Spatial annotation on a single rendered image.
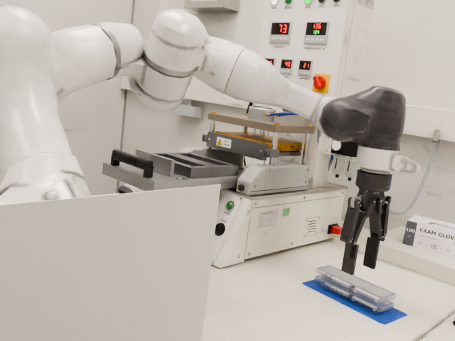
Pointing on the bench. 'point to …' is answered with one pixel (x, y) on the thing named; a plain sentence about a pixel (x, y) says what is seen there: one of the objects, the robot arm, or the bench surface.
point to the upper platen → (285, 146)
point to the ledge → (414, 257)
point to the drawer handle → (133, 162)
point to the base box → (282, 224)
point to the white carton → (430, 235)
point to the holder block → (200, 165)
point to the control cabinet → (317, 59)
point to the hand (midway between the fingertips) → (360, 258)
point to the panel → (227, 218)
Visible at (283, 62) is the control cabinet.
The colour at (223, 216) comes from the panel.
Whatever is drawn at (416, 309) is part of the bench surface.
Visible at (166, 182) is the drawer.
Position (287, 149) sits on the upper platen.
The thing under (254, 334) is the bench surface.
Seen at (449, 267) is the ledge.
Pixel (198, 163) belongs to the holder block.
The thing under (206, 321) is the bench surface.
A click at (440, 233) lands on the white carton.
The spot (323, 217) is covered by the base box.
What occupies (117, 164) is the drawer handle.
